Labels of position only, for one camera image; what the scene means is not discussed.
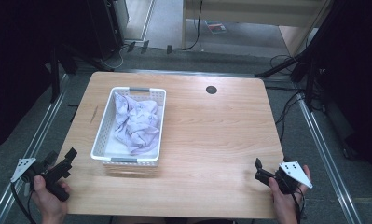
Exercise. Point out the metal floor rail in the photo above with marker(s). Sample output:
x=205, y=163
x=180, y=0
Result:
x=326, y=155
x=31, y=149

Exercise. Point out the black metal stand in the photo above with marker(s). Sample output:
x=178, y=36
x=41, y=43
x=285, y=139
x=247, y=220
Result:
x=54, y=74

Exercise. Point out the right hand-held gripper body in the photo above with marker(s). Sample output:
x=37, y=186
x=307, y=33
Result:
x=287, y=179

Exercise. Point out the dark power plug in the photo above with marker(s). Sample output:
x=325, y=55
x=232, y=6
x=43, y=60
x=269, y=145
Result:
x=131, y=46
x=169, y=49

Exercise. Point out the person's left hand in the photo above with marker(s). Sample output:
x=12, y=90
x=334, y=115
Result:
x=48, y=205

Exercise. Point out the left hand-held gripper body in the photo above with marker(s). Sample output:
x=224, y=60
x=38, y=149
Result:
x=51, y=174

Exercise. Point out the black round table grommet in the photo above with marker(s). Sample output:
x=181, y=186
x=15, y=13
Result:
x=211, y=90

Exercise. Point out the white perforated plastic basket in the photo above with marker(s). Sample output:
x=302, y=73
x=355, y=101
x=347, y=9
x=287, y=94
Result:
x=106, y=146

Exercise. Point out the black cabinet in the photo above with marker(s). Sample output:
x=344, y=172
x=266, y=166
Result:
x=104, y=28

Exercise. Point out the black tripod stand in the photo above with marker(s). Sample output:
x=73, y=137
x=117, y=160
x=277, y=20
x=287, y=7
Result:
x=309, y=77

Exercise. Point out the black curtain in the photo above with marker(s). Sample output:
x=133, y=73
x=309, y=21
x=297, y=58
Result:
x=357, y=71
x=16, y=71

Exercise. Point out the lilac cloth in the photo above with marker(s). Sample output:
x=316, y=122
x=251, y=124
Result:
x=138, y=124

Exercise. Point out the light wooden furniture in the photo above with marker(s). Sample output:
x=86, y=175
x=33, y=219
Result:
x=252, y=7

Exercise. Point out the colourful booklet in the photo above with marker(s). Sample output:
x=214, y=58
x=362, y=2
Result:
x=216, y=26

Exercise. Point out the person's right hand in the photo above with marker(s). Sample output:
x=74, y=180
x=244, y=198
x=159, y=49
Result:
x=283, y=207

